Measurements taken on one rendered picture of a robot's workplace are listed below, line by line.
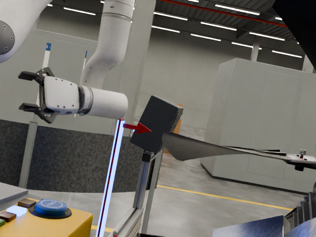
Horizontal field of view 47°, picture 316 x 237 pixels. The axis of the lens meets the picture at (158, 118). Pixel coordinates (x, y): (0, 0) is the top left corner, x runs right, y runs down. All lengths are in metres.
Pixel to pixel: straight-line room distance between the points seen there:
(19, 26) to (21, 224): 0.52
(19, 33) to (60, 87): 0.24
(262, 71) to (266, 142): 1.31
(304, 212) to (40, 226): 0.38
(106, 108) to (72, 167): 1.33
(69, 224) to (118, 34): 0.72
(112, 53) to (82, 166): 1.41
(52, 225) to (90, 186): 2.01
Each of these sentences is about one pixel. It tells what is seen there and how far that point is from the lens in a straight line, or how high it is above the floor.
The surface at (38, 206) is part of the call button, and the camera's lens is 0.50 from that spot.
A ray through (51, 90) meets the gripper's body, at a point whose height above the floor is 1.21.
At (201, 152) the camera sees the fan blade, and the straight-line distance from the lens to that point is 0.76.
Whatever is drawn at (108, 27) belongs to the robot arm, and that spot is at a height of 1.42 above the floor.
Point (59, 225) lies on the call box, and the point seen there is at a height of 1.07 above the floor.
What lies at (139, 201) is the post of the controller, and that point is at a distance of 1.28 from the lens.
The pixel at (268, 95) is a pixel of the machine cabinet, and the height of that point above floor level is 1.70.
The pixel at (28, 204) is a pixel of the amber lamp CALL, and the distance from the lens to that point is 0.51.
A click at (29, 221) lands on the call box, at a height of 1.07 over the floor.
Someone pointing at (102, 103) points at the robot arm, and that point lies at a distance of 1.08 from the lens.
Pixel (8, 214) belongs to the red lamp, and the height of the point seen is 1.08.
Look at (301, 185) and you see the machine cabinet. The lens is 7.37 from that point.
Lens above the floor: 1.24
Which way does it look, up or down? 3 degrees down
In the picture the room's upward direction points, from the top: 11 degrees clockwise
